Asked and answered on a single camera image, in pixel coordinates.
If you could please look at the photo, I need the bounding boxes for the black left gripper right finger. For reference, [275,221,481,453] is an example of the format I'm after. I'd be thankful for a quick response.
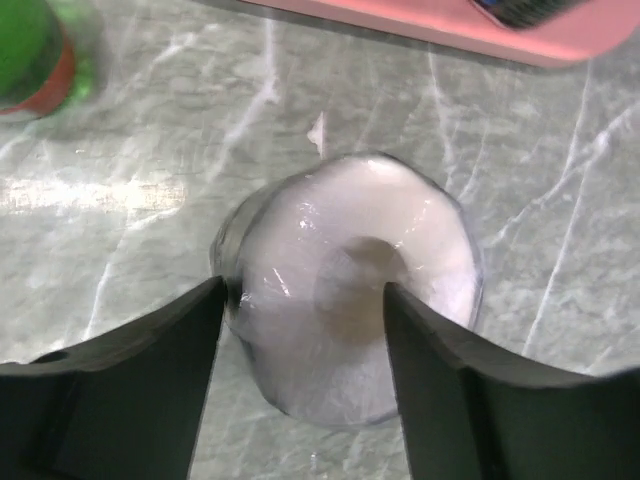
[383,283,639,480]

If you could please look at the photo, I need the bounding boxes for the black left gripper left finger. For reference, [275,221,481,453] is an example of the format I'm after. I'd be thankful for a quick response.
[1,278,226,480]

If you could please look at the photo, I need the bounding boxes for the green glass bottle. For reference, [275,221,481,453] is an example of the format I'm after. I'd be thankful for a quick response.
[1,0,103,123]

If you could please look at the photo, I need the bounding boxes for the pink three tier shelf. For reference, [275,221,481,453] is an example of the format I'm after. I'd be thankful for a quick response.
[206,1,639,68]

